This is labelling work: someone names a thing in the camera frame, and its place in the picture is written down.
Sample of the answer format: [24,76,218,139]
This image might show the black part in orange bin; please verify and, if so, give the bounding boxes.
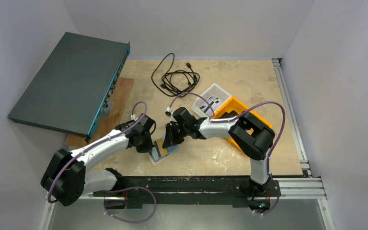
[220,110,240,119]

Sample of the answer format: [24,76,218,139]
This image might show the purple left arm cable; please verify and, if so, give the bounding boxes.
[46,101,148,204]

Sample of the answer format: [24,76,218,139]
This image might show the black coiled usb cable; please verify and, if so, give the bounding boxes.
[151,53,200,98]

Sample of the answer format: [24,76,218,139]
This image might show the brown wooden board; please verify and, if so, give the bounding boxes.
[65,78,134,148]

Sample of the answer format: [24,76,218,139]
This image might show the white plastic bin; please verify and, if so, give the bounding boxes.
[191,83,232,117]

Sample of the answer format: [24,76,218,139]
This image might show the papers in white bin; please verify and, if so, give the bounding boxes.
[199,95,223,116]

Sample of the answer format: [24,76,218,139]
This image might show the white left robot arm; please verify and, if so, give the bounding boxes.
[40,114,156,207]

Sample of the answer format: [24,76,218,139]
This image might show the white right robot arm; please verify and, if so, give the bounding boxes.
[162,107,279,185]

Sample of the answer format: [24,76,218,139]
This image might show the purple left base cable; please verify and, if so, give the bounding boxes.
[103,187,157,225]

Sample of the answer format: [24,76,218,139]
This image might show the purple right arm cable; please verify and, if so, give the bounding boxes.
[165,92,287,217]

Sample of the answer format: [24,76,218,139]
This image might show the dark grey network switch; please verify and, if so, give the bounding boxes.
[8,32,130,139]

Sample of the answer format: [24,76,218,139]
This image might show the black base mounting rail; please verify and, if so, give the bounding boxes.
[93,175,281,211]

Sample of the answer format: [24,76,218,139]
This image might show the orange plastic bin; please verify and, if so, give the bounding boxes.
[212,96,273,150]

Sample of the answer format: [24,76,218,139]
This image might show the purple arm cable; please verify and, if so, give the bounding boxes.
[165,92,287,217]
[46,101,148,204]

